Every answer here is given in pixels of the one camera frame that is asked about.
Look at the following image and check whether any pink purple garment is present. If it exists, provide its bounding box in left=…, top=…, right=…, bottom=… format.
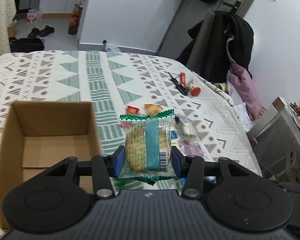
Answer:
left=229, top=63, right=262, bottom=120

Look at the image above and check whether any water bottle pack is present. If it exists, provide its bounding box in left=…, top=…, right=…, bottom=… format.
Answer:
left=26, top=8, right=43, bottom=23

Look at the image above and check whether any red candy bar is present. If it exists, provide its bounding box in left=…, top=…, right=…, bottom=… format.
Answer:
left=126, top=106, right=140, bottom=115

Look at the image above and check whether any green round pastry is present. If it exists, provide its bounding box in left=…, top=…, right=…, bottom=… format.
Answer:
left=119, top=109, right=175, bottom=184

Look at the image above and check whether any purple white wafer pack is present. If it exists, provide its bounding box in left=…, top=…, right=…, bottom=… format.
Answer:
left=170, top=130, right=206, bottom=158

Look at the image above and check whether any clear white cake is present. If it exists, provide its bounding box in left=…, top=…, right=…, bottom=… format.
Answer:
left=174, top=115, right=199, bottom=144

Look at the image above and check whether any black shoe left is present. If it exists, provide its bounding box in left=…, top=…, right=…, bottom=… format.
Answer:
left=27, top=28, right=40, bottom=38

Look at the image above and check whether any brown cardboard box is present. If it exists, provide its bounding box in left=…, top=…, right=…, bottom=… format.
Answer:
left=0, top=101, right=102, bottom=229

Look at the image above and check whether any orange cracker pack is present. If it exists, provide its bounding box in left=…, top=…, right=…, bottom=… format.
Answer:
left=143, top=103, right=162, bottom=115

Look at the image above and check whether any black bag on floor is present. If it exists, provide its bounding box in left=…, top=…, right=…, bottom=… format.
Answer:
left=9, top=37, right=45, bottom=53

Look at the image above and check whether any grey bedside cabinet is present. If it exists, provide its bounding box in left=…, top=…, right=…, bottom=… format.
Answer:
left=248, top=96, right=300, bottom=184

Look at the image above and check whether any dark oil bottle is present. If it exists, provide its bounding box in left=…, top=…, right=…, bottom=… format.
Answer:
left=68, top=10, right=79, bottom=35

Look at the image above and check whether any patterned white green bedspread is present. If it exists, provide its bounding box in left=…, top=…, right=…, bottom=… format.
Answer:
left=0, top=50, right=263, bottom=240

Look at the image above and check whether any black jacket on chair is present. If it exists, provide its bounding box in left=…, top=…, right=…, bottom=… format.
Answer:
left=177, top=10, right=254, bottom=83

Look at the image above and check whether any red base doll figurine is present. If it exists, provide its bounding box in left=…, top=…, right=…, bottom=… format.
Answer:
left=187, top=79, right=201, bottom=97

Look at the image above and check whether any red keychain tag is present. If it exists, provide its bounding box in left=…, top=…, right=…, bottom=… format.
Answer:
left=180, top=72, right=186, bottom=86

